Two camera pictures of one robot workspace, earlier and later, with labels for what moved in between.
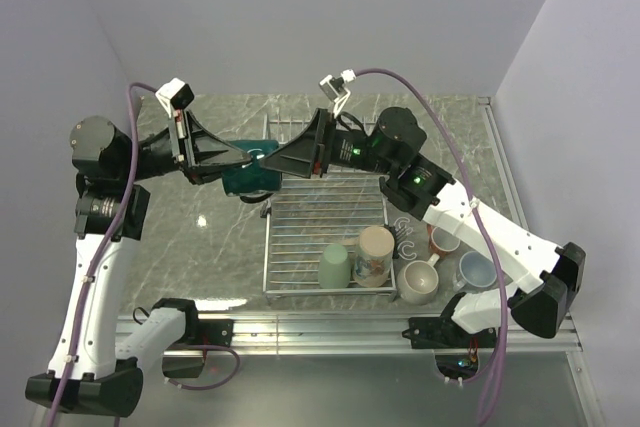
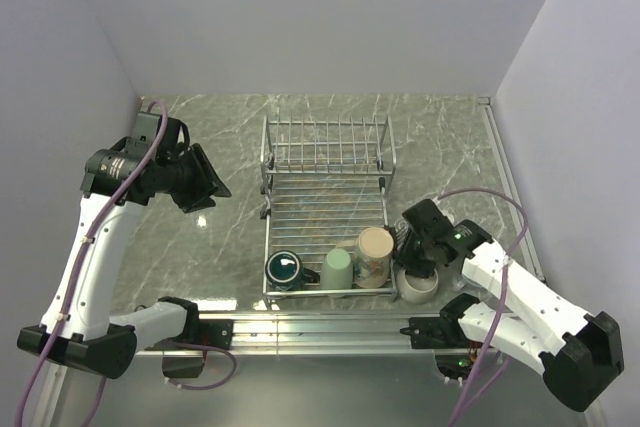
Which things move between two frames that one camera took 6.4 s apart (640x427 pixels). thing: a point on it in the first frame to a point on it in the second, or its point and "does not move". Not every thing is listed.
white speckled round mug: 417,280 does not move
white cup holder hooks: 401,231 does not move
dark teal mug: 253,182 to 284,272
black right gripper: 303,157 to 406,258
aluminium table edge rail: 331,332 does not move
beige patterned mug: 373,260 does not move
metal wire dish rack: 312,213 does not move
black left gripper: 207,157 to 207,178
